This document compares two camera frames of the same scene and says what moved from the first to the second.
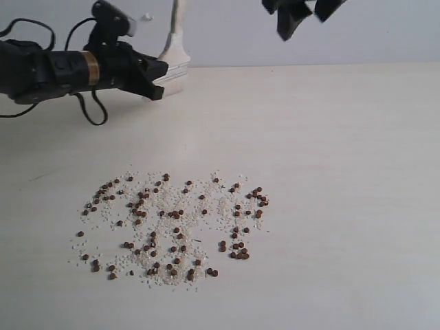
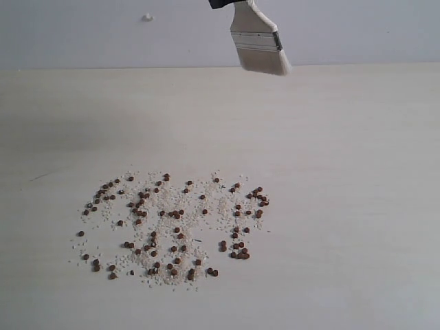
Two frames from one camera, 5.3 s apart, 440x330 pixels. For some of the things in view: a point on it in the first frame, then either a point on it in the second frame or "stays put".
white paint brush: (174, 54) -> (257, 40)
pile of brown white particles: (166, 230) stays put
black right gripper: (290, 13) -> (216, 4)
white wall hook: (147, 18) stays put
